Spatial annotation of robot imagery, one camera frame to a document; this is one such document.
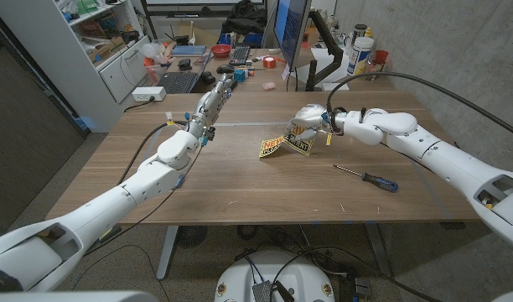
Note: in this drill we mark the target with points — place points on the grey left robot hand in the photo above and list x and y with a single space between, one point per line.
210 105

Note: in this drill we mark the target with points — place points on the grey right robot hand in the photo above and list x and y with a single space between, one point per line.
309 119

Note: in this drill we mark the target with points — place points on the yellow black bumper sticker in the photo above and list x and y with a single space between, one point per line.
271 147

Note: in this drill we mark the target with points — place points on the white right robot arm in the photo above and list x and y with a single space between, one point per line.
441 159

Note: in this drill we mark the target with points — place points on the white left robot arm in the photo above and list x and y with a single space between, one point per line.
114 201

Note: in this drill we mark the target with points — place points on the black computer mouse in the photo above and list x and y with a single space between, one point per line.
225 69

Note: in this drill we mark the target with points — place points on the dark open laptop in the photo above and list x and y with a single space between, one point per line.
179 81

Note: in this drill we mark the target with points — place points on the blue cube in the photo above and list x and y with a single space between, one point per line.
239 75

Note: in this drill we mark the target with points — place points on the small pink object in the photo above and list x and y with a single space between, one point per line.
269 86

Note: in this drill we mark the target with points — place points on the red bowl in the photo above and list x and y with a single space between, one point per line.
221 50

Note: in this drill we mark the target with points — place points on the black keyboard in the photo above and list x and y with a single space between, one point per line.
239 55

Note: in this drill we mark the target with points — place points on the blue notebook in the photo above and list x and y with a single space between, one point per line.
188 50

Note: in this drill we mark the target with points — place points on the white power strip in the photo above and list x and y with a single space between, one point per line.
148 93

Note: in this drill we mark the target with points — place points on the orange tape roll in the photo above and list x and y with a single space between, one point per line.
269 62

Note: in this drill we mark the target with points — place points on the white labelled canister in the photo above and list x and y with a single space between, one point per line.
359 56

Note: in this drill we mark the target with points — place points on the clear glass jar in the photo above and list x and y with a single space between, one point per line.
371 69

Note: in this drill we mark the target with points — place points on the black backpack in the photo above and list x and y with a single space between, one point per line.
244 19

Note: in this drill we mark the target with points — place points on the black computer monitor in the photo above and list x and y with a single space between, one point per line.
291 25

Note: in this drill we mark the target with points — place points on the red cup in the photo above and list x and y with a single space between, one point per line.
381 55

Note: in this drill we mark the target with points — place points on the black lidded bottle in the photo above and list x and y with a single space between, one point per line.
359 33

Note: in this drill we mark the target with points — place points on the cardboard box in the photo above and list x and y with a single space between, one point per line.
107 49

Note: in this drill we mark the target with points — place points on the black round floor fan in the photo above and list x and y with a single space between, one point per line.
191 236

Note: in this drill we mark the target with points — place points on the white table leg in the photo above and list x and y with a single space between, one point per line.
167 251

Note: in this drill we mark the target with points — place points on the white robot torso base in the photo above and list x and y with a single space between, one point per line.
277 272

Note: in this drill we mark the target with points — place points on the white shelf cabinet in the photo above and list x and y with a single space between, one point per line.
59 50

